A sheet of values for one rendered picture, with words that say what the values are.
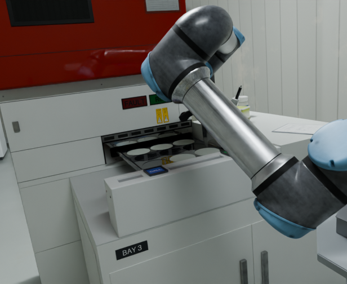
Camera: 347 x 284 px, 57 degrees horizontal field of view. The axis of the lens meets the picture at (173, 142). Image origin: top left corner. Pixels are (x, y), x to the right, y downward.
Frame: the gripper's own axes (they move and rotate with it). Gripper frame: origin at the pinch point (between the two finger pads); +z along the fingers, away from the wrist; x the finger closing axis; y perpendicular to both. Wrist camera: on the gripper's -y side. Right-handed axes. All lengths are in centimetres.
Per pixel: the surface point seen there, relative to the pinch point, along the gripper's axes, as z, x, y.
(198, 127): -3.0, 20.8, -3.3
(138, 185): -4, -52, -17
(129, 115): -12.9, 11.1, -33.0
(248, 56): -33, 265, 50
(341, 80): -7, 134, 104
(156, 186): -2, -49, -12
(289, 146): -4.0, -25.9, 27.7
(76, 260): 49, -6, -63
